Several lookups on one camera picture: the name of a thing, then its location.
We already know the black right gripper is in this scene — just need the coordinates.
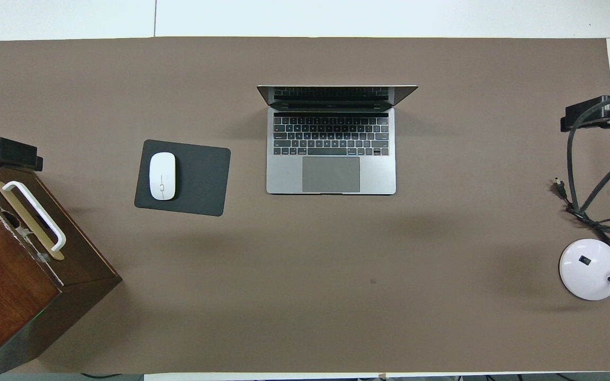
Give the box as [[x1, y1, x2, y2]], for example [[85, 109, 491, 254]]
[[560, 95, 610, 133]]

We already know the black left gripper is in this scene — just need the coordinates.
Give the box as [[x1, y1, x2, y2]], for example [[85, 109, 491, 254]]
[[0, 137, 43, 173]]

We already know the brass handle plate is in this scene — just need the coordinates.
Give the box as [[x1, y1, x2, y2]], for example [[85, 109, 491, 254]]
[[0, 180, 65, 261]]

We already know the white computer mouse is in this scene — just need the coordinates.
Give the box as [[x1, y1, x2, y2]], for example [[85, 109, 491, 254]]
[[149, 152, 177, 201]]

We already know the black mouse pad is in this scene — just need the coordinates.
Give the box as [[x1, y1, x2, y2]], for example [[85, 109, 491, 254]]
[[134, 139, 231, 217]]

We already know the grey aluminium laptop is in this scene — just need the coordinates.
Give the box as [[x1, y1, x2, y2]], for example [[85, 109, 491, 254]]
[[256, 84, 419, 196]]

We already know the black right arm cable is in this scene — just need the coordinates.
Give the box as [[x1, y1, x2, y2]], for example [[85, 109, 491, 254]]
[[566, 91, 610, 215]]

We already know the black lamp power cable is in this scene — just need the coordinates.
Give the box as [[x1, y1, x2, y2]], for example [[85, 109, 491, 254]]
[[551, 177, 610, 250]]

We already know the dark brown wooden box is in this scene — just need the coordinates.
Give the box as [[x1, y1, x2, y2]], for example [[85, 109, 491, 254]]
[[0, 165, 123, 380]]

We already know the brown table mat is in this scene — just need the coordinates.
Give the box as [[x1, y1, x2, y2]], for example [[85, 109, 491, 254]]
[[0, 36, 610, 374]]

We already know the white round lamp base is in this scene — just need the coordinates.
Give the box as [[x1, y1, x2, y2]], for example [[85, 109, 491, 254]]
[[558, 204, 610, 301]]

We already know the white box handle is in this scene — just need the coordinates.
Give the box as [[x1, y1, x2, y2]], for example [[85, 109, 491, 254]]
[[2, 181, 67, 252]]

